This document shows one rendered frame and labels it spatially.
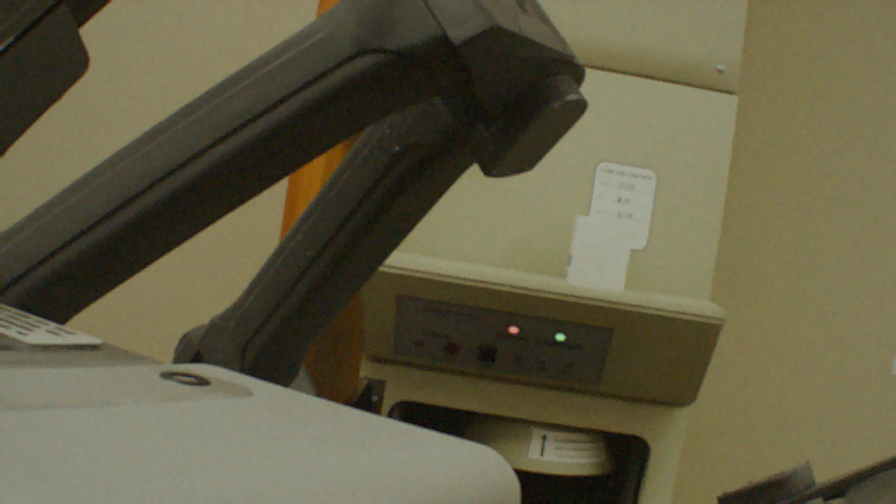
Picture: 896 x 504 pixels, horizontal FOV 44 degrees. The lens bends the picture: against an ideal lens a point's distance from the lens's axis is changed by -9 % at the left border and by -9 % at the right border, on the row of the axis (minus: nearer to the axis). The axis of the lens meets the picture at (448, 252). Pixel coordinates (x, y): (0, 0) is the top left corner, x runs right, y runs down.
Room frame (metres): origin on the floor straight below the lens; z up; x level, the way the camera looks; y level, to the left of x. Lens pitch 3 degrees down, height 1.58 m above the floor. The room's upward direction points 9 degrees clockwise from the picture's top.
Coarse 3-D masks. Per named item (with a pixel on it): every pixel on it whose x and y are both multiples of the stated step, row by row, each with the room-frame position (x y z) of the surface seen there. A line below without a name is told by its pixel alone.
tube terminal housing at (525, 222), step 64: (576, 128) 1.15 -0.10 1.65; (640, 128) 1.14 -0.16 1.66; (704, 128) 1.14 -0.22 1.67; (448, 192) 1.15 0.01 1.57; (512, 192) 1.15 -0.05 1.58; (576, 192) 1.15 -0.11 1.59; (704, 192) 1.14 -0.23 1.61; (448, 256) 1.15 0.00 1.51; (512, 256) 1.15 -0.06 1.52; (640, 256) 1.14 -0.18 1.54; (704, 256) 1.14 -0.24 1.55; (448, 384) 1.15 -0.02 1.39; (512, 384) 1.15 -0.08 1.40
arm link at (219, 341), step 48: (528, 96) 0.63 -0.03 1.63; (576, 96) 0.63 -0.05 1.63; (384, 144) 0.69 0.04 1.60; (432, 144) 0.67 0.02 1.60; (480, 144) 0.65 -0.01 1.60; (528, 144) 0.65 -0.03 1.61; (336, 192) 0.73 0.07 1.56; (384, 192) 0.70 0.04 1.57; (432, 192) 0.72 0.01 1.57; (288, 240) 0.77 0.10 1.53; (336, 240) 0.73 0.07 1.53; (384, 240) 0.74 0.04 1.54; (288, 288) 0.77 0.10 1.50; (336, 288) 0.77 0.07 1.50; (192, 336) 0.86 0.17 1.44; (240, 336) 0.81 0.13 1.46; (288, 336) 0.80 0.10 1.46; (288, 384) 0.86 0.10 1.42
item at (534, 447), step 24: (456, 432) 1.25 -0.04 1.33; (480, 432) 1.20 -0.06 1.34; (504, 432) 1.18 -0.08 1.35; (528, 432) 1.17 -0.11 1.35; (552, 432) 1.17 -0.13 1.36; (576, 432) 1.18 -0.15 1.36; (600, 432) 1.20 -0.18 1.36; (504, 456) 1.17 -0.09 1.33; (528, 456) 1.16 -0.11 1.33; (552, 456) 1.16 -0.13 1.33; (576, 456) 1.17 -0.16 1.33; (600, 456) 1.19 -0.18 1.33
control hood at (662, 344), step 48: (384, 288) 1.06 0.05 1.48; (432, 288) 1.05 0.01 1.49; (480, 288) 1.04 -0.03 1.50; (528, 288) 1.03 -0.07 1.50; (576, 288) 1.03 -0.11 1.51; (624, 288) 1.12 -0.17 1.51; (384, 336) 1.11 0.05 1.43; (624, 336) 1.06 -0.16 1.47; (672, 336) 1.05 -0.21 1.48; (576, 384) 1.11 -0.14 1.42; (624, 384) 1.10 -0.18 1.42; (672, 384) 1.09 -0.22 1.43
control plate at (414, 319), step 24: (408, 312) 1.08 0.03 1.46; (432, 312) 1.07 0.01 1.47; (456, 312) 1.07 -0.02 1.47; (480, 312) 1.06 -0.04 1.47; (504, 312) 1.06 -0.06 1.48; (408, 336) 1.10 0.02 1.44; (432, 336) 1.09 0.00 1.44; (456, 336) 1.09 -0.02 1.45; (480, 336) 1.08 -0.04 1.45; (504, 336) 1.08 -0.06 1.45; (528, 336) 1.07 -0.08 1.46; (552, 336) 1.07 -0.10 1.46; (576, 336) 1.06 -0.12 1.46; (600, 336) 1.06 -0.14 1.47; (432, 360) 1.12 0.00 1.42; (456, 360) 1.11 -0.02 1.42; (504, 360) 1.10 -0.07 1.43; (528, 360) 1.10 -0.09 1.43; (552, 360) 1.09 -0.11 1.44; (576, 360) 1.09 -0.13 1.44; (600, 360) 1.08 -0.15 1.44
